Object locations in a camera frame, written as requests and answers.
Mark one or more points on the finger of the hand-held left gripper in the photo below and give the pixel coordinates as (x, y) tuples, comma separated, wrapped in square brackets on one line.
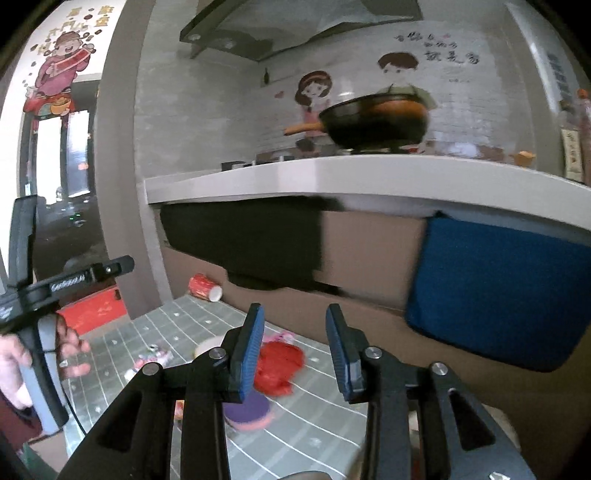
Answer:
[(115, 266)]

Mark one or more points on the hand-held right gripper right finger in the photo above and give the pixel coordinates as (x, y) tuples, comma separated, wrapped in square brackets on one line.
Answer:
[(339, 355)]

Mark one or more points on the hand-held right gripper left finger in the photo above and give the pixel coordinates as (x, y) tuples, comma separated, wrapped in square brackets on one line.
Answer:
[(249, 350)]

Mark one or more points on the person's left hand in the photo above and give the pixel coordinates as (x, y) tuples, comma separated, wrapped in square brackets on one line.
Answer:
[(71, 355)]

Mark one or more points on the pink crumpled wrapper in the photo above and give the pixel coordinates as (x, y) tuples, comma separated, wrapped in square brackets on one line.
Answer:
[(282, 338)]

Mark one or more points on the red crumpled bag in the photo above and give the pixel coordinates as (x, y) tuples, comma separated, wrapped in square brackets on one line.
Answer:
[(281, 367)]

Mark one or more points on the red paper banner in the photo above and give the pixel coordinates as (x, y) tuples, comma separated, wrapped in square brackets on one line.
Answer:
[(92, 311)]

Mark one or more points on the pink and purple packet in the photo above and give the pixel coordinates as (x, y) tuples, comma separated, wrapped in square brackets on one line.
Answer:
[(253, 413)]

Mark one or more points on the green checked tablecloth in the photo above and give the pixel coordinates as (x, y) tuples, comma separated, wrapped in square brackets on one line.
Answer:
[(184, 323)]

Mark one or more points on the red paper cup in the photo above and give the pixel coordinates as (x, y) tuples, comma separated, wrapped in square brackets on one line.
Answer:
[(203, 287)]

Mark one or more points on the pink white tissue pack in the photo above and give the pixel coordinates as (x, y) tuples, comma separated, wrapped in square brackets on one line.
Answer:
[(154, 357)]

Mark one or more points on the black cloth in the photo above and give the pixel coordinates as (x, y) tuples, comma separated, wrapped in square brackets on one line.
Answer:
[(240, 240)]

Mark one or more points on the glass door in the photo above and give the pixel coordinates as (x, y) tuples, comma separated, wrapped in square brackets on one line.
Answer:
[(69, 161)]

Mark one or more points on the black gas stove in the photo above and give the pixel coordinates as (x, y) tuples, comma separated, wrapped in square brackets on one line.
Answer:
[(240, 165)]

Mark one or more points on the blue cushion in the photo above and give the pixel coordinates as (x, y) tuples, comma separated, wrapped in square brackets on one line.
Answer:
[(498, 295)]

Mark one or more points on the white kitchen counter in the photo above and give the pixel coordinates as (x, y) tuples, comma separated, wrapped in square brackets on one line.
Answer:
[(323, 177)]

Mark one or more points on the fortune figure door poster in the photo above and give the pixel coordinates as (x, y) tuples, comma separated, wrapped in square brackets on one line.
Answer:
[(60, 64)]

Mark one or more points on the grey range hood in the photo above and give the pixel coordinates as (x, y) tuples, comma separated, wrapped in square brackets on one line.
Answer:
[(277, 27)]

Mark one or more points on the labelled glass bottle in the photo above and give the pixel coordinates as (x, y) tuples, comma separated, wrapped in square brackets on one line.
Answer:
[(572, 147)]

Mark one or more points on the white appliance with label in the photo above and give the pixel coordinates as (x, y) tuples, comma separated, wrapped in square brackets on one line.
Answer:
[(545, 46)]

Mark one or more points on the cartoon couple wall sticker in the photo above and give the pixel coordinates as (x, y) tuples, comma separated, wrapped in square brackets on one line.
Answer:
[(314, 87)]

